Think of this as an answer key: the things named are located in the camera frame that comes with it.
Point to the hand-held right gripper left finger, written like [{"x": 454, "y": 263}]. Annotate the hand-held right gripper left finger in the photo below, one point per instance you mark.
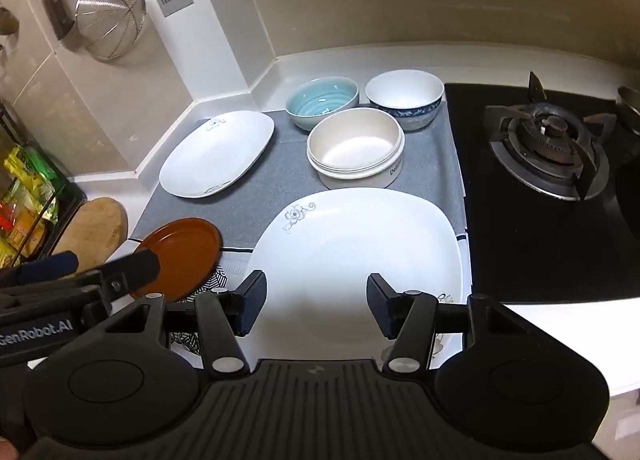
[{"x": 252, "y": 302}]

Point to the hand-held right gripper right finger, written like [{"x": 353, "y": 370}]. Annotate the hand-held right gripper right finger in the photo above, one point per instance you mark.
[{"x": 380, "y": 307}]

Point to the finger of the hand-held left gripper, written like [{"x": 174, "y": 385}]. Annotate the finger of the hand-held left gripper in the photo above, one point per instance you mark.
[
  {"x": 135, "y": 267},
  {"x": 50, "y": 266}
]

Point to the brown round plate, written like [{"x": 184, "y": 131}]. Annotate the brown round plate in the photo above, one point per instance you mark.
[{"x": 180, "y": 250}]

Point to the square white floral plate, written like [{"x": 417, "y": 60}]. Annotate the square white floral plate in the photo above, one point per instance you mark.
[{"x": 350, "y": 240}]

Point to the oval white floral plate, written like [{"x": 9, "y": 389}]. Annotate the oval white floral plate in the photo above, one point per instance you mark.
[{"x": 215, "y": 154}]

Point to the stack of cream bowls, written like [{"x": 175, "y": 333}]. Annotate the stack of cream bowls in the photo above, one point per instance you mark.
[{"x": 350, "y": 144}]

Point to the light blue ribbed bowl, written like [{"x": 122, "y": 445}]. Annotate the light blue ribbed bowl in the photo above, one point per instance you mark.
[{"x": 320, "y": 99}]

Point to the white bowl blue pattern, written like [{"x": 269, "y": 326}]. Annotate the white bowl blue pattern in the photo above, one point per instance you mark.
[{"x": 400, "y": 89}]

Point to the person's left hand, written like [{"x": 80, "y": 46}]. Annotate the person's left hand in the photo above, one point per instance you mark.
[{"x": 6, "y": 450}]

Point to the wooden cutting board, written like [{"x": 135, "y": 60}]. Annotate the wooden cutting board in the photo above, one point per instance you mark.
[{"x": 95, "y": 225}]

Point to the colourful food packets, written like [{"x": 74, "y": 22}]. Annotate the colourful food packets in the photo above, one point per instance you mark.
[{"x": 30, "y": 179}]

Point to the grey dish mat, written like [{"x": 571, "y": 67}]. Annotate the grey dish mat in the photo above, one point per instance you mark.
[{"x": 235, "y": 210}]

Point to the black glass gas hob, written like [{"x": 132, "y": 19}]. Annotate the black glass gas hob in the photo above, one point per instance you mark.
[{"x": 525, "y": 240}]

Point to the gas burner with pan support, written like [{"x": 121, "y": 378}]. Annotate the gas burner with pan support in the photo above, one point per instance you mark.
[{"x": 547, "y": 127}]

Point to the metal mesh strainer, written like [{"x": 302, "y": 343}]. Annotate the metal mesh strainer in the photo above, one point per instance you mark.
[{"x": 110, "y": 14}]

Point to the metal pot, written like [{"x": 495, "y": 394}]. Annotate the metal pot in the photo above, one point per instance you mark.
[{"x": 629, "y": 107}]

